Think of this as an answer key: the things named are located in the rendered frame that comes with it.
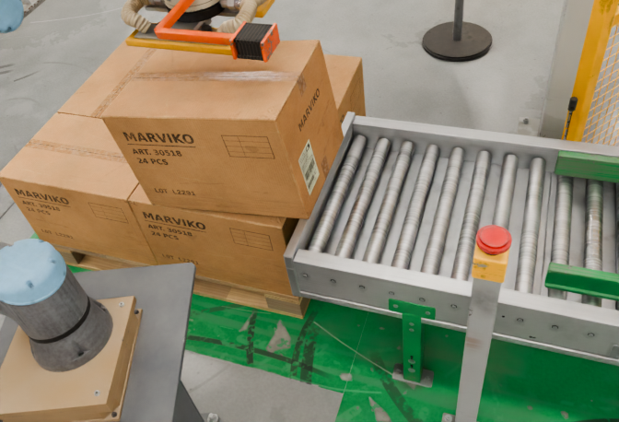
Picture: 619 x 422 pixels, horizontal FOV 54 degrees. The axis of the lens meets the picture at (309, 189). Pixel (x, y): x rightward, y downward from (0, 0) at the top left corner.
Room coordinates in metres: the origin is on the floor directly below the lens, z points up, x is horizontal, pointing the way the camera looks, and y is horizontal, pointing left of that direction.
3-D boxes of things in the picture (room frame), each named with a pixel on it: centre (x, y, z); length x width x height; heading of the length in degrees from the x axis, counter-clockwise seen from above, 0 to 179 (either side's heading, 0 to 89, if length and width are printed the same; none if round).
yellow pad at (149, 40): (1.50, 0.26, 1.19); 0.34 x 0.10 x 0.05; 64
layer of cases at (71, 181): (2.02, 0.43, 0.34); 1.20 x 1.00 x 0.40; 64
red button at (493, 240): (0.75, -0.35, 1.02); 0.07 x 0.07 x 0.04
